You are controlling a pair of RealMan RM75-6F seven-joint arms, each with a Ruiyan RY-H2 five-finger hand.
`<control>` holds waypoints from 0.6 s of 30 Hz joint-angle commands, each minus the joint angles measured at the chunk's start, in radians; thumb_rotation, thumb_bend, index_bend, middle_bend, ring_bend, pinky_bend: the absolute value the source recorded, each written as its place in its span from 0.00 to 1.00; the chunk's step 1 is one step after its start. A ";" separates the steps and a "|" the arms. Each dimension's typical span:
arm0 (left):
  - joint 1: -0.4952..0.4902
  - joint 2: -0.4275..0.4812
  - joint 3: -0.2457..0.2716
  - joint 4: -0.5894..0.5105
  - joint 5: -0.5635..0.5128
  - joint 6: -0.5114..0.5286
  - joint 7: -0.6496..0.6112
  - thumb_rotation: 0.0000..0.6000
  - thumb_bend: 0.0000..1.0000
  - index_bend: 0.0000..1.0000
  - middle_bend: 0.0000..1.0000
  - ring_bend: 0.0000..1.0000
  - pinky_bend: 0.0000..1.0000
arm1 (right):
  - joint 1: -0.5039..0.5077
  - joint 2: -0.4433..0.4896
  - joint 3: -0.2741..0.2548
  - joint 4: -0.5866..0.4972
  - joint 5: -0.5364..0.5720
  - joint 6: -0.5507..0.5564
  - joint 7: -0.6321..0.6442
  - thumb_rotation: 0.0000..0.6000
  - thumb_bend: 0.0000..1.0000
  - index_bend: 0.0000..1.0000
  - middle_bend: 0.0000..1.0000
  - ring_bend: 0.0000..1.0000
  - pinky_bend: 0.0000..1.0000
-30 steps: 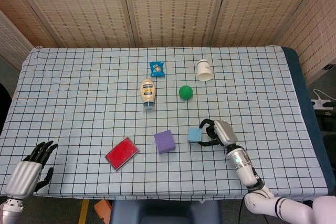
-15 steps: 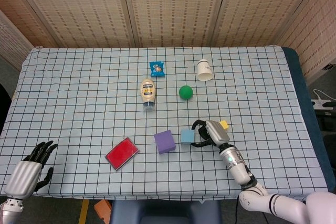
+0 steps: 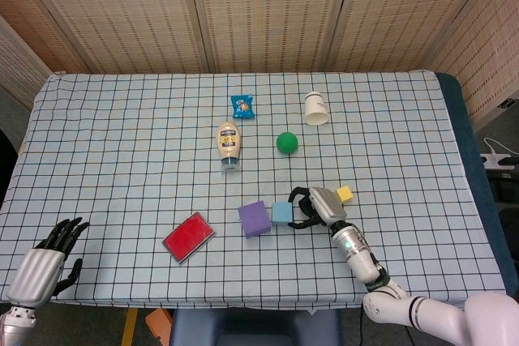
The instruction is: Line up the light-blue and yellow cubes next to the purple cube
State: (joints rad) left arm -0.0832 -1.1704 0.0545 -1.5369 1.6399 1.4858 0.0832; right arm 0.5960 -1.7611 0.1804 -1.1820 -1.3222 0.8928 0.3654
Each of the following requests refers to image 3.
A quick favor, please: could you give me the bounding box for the blue snack packet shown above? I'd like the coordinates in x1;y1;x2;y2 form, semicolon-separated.
230;94;257;120

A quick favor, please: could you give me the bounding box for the woven folding screen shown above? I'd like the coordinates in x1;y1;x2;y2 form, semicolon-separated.
0;0;519;128

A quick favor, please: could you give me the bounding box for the orange object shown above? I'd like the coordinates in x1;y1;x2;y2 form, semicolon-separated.
145;307;172;343

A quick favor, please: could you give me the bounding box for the white power cable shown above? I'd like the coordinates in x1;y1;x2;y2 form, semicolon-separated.
485;137;508;156

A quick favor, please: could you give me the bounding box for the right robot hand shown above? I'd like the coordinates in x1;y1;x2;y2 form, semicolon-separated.
286;186;348;230

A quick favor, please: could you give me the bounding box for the dark blue padded table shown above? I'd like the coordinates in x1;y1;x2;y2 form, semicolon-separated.
435;72;519;294

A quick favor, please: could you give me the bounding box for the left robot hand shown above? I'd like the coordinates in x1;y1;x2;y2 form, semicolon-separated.
6;217;91;309

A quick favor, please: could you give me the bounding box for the white power strip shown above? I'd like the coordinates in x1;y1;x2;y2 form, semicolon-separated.
480;152;519;169

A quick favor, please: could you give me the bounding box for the white paper cup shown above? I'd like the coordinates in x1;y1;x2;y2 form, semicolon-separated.
304;91;330;126

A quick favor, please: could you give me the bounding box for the blue checkered tablecloth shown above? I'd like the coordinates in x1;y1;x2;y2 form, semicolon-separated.
0;71;508;310

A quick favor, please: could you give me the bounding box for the red ink pad tin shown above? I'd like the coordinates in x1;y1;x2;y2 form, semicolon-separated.
161;211;217;267

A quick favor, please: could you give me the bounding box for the green ball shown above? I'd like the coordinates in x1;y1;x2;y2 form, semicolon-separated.
276;131;300;156

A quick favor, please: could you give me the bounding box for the yellow floor tape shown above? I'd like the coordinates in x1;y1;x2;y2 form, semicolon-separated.
120;308;139;346

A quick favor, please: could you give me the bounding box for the blue foam cube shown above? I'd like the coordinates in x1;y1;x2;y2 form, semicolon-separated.
271;202;294;226

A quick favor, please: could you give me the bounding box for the black box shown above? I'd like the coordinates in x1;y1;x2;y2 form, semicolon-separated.
486;167;519;203

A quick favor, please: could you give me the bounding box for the mayonnaise squeeze bottle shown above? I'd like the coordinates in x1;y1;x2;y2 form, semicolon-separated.
216;120;242;174

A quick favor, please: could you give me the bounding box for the purple foam cube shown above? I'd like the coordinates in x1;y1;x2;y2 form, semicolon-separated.
237;199;272;239

